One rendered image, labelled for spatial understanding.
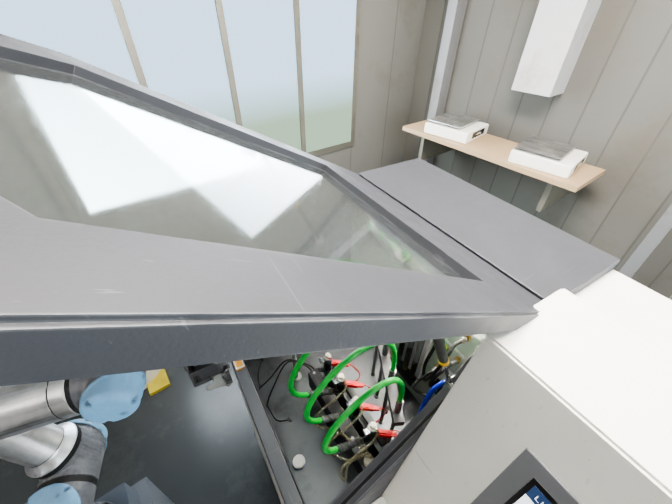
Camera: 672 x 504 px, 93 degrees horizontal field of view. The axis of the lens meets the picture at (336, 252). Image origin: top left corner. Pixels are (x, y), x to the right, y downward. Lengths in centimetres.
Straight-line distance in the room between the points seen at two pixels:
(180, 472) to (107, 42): 219
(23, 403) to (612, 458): 78
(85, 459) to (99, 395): 53
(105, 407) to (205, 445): 165
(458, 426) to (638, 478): 26
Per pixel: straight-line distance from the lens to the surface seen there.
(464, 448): 72
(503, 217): 101
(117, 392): 58
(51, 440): 105
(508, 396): 61
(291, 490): 107
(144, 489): 134
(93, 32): 211
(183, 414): 235
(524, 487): 68
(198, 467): 219
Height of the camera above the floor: 198
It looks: 39 degrees down
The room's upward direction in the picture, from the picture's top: 1 degrees clockwise
